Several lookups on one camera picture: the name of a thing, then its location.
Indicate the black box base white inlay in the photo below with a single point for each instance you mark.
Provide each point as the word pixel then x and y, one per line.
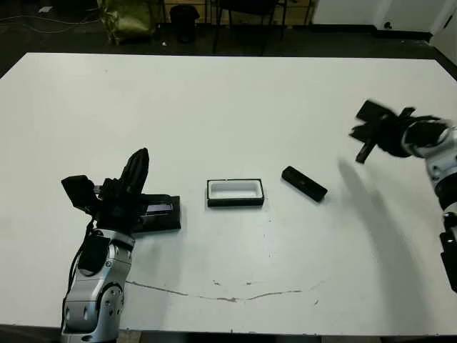
pixel 233 189

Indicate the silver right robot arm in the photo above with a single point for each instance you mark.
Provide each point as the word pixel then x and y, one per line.
pixel 442 160

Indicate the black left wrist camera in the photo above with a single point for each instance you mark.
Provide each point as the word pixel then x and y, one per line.
pixel 78 193

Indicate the black mesh office chair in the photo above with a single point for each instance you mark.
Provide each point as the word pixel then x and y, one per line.
pixel 250 5

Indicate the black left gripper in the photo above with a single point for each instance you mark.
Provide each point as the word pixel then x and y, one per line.
pixel 118 211

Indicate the yellow green bag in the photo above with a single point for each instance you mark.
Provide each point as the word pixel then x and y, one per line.
pixel 128 19

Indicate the glossy black box lid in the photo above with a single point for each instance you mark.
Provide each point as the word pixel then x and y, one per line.
pixel 168 221

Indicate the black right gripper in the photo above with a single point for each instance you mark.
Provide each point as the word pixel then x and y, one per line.
pixel 391 137

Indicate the black handheld camera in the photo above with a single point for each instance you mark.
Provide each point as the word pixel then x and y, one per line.
pixel 303 183

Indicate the white paper sheet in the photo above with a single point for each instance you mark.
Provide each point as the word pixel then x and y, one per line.
pixel 45 9

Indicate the black waste bin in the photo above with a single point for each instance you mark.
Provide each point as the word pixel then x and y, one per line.
pixel 184 23

